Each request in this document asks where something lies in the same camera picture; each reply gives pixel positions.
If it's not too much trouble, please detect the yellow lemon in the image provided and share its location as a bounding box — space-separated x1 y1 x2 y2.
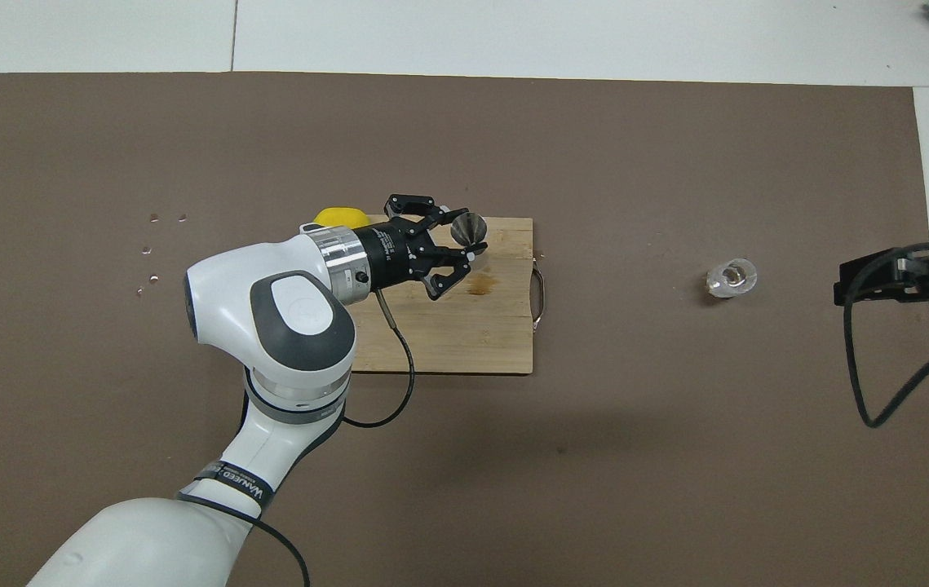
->
314 207 371 232

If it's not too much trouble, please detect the wooden cutting board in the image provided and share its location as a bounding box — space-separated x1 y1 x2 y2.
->
347 215 546 375

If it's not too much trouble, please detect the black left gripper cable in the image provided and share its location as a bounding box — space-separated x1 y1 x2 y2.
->
177 289 417 587

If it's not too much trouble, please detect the brown table mat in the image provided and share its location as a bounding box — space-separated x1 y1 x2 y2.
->
0 72 929 587

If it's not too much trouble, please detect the small clear glass cup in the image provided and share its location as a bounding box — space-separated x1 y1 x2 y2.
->
706 258 759 299

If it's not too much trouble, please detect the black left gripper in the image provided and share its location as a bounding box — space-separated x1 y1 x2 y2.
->
354 193 489 301

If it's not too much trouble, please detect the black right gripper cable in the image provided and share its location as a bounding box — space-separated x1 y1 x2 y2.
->
843 240 929 430

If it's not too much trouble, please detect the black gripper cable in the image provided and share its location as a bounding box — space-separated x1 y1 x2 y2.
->
177 289 417 587
843 240 929 430

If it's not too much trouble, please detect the steel cocktail jigger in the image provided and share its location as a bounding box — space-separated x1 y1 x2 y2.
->
449 210 488 249

